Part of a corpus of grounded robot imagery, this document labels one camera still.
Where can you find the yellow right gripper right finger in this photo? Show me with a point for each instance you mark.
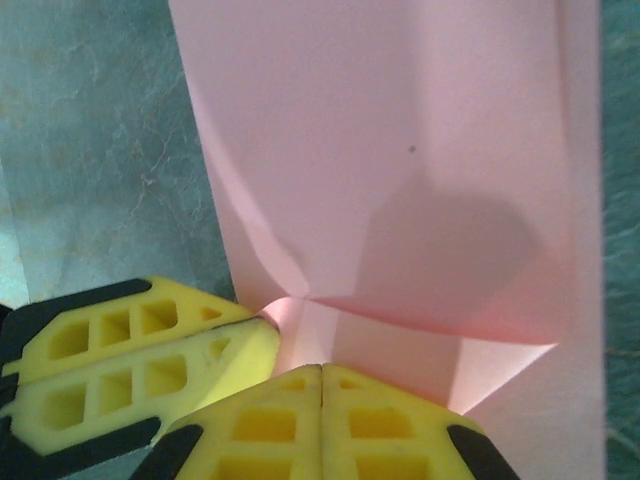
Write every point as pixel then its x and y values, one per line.
pixel 390 440

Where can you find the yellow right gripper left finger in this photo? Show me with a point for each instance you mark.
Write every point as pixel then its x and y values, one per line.
pixel 260 440

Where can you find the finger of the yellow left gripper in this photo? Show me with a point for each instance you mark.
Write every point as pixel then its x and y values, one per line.
pixel 150 385
pixel 125 325

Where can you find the pink paper sheet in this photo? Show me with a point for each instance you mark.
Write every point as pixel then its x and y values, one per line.
pixel 350 150

